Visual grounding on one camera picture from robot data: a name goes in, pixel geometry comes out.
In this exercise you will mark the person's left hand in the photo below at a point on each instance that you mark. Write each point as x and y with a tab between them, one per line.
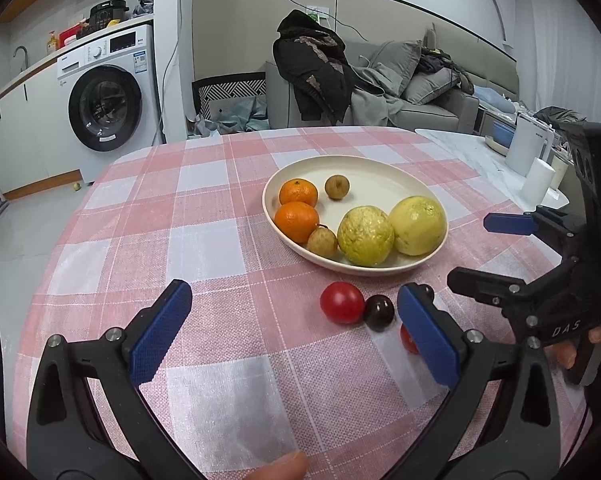
280	466

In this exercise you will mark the pink checked tablecloth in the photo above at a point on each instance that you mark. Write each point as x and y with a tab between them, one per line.
180	240

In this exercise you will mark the white wall socket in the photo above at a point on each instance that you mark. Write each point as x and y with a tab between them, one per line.
316	11

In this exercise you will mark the white curtain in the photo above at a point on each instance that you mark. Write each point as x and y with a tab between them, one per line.
565	50

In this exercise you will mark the cream round plate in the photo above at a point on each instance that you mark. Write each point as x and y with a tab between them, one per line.
370	180

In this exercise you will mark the black white patterned bag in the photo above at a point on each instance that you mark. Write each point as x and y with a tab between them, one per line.
230	87

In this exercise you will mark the grey blanket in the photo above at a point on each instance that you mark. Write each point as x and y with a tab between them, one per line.
375	110

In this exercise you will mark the grey plastic bag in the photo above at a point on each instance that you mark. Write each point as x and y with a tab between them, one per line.
143	6

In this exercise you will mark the person's right hand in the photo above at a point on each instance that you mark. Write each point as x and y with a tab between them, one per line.
565	355

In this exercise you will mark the brown longan with stem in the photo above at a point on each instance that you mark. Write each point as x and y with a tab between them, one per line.
323	241

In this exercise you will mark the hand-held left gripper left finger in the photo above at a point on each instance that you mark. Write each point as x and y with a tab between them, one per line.
160	332

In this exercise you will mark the dark purple cherry tomato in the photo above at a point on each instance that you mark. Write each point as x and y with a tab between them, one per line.
424	291
379	312

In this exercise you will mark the red box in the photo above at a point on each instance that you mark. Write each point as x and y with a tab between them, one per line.
71	36

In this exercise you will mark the metal kitchen faucet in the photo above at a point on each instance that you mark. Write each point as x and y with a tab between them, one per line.
21	54

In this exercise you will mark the grey pillow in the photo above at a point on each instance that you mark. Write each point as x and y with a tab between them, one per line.
430	85
395	65

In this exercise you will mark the orange mandarin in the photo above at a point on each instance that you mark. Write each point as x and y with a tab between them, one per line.
296	221
298	193

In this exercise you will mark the smooth yellow guava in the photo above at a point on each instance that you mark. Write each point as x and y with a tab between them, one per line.
418	225

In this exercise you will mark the dark clothes pile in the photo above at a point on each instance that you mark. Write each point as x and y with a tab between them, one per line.
443	62

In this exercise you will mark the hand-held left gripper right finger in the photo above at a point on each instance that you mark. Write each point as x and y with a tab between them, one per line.
428	335

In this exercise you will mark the white electric kettle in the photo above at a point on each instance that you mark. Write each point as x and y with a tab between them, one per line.
525	142

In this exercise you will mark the yellow soap bottle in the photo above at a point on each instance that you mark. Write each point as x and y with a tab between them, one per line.
52	44

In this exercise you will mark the black jacket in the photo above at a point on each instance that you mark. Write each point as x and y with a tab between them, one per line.
310	65

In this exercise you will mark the cream cup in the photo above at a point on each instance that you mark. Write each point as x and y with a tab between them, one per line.
559	170

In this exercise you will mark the white washing machine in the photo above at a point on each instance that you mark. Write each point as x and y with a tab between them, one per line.
125	42

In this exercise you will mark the rough speckled yellow guava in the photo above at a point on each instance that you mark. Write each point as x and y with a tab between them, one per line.
365	235

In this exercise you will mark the blue crumpled bags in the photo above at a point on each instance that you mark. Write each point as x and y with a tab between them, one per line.
240	117

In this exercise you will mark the white kitchen base cabinet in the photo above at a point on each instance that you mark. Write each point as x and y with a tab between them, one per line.
25	135

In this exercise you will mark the grey sofa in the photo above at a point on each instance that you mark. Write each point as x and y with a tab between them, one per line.
430	116

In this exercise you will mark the white paper roll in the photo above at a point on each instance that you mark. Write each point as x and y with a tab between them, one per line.
537	185

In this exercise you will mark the light blue cloth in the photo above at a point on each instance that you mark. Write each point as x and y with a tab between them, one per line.
493	97

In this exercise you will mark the black coat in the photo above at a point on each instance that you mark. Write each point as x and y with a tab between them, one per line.
560	116

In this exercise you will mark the red cherry tomato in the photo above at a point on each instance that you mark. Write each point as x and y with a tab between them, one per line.
342	302
408	341

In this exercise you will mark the black pressure cooker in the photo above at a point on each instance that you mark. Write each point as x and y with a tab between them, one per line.
108	14

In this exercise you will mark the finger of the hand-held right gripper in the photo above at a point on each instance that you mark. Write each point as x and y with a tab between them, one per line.
508	223
480	285

